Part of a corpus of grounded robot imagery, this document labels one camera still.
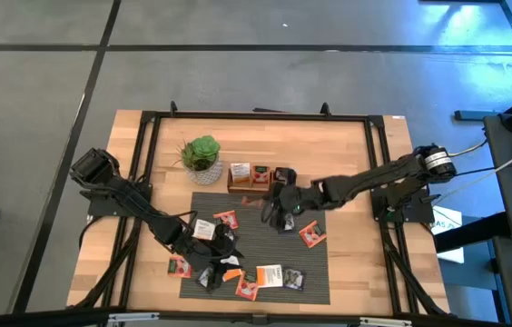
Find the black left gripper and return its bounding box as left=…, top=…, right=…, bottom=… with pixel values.
left=172, top=235, right=246, bottom=292

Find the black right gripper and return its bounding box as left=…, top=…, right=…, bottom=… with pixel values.
left=276, top=181, right=328, bottom=233

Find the white orange Tazo tea packet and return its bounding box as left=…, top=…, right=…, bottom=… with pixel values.
left=192, top=218, right=217, bottom=242
left=230, top=162, right=251, bottom=184
left=255, top=263, right=284, bottom=289
left=219, top=254, right=243, bottom=282

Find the brown wooden tea organizer box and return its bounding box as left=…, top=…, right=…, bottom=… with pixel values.
left=227, top=163, right=300, bottom=195

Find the grey woven placemat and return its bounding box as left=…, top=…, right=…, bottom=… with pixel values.
left=178, top=191, right=331, bottom=306

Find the white triangle-patterned plant pot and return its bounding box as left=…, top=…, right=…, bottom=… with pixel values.
left=182, top=156, right=224, bottom=186

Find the green succulent plant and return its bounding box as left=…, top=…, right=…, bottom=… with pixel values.
left=173, top=134, right=222, bottom=173

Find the white printed sign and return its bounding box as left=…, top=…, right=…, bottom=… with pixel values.
left=430, top=205, right=466, bottom=264

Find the black rig crossbar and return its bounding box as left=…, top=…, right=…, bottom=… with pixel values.
left=0, top=306, right=512, bottom=327

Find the black diagonal beam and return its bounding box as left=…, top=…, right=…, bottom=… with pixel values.
left=434, top=212, right=511, bottom=254

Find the grey-blue floor bar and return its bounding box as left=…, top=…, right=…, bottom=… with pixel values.
left=454, top=110, right=501, bottom=122

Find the black metal table frame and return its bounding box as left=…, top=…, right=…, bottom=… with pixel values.
left=65, top=100, right=453, bottom=319

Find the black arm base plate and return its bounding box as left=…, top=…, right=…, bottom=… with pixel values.
left=86, top=181, right=153, bottom=218
left=370, top=183, right=436, bottom=224

